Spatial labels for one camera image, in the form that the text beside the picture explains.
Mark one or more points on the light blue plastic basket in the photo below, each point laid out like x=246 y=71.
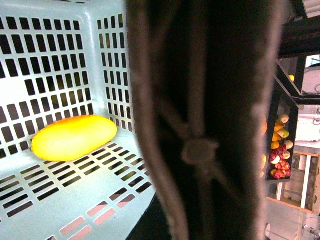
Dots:
x=61 y=59

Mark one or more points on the brown basket handle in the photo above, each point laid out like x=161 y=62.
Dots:
x=202 y=77

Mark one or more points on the long yellow mango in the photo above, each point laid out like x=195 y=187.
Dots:
x=72 y=138

